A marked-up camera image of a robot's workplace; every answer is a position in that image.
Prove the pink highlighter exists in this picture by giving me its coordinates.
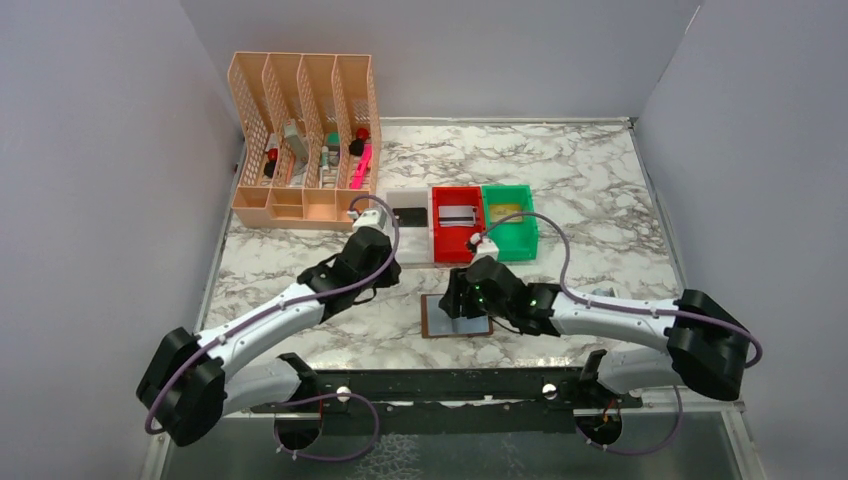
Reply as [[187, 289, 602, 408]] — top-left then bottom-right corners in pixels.
[[350, 143, 373, 189]]

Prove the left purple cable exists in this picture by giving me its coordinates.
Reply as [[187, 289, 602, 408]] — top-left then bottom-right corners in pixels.
[[144, 194, 401, 435]]

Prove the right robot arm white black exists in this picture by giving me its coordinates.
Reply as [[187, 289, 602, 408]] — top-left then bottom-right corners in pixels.
[[439, 257, 755, 401]]

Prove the red black marker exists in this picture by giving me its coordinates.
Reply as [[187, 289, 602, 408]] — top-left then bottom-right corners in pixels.
[[263, 148, 279, 179]]

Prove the black credit card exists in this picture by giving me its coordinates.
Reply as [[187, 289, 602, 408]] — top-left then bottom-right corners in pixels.
[[393, 207, 429, 228]]

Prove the brown leather card holder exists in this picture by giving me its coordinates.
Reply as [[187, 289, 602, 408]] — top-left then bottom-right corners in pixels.
[[421, 294, 494, 339]]

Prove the black mounting rail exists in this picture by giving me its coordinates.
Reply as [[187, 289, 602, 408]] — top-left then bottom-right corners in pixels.
[[250, 367, 642, 436]]

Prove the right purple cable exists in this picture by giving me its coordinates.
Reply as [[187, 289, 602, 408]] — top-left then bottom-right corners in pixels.
[[468, 211, 764, 370]]

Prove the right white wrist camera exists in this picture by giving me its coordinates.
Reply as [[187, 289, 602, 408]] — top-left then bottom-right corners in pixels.
[[466, 233, 499, 263]]

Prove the white striped credit card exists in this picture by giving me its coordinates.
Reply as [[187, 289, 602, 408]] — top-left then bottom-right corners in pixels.
[[437, 205, 478, 227]]

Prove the red plastic bin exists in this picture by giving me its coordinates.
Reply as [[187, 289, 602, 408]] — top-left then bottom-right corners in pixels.
[[431, 186, 485, 264]]

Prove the grey stapler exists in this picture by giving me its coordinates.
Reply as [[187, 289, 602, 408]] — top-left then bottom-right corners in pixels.
[[282, 119, 309, 161]]

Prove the white plastic bin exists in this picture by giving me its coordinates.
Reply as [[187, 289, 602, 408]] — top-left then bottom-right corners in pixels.
[[385, 187, 434, 267]]

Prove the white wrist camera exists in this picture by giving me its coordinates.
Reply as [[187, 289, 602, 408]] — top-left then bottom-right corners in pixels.
[[352, 208, 388, 232], [466, 233, 499, 263]]

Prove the gold credit card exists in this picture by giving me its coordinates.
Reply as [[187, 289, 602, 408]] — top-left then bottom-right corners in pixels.
[[488, 203, 522, 223]]

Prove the purple cable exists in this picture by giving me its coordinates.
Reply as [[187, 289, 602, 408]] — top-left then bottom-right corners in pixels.
[[468, 211, 764, 370], [144, 194, 401, 435]]

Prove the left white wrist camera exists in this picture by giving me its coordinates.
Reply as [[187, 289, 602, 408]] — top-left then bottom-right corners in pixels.
[[352, 208, 388, 232]]

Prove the green plastic bin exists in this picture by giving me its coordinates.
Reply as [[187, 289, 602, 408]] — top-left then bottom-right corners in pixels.
[[482, 185, 539, 263]]

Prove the peach plastic desk organizer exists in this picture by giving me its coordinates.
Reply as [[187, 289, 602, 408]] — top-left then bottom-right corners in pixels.
[[227, 51, 382, 230]]

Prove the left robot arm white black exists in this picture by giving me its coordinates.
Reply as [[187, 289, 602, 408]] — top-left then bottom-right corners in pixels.
[[136, 227, 401, 446]]

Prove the green cap glue stick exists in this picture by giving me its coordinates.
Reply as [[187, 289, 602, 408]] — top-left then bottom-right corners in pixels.
[[319, 132, 340, 173]]

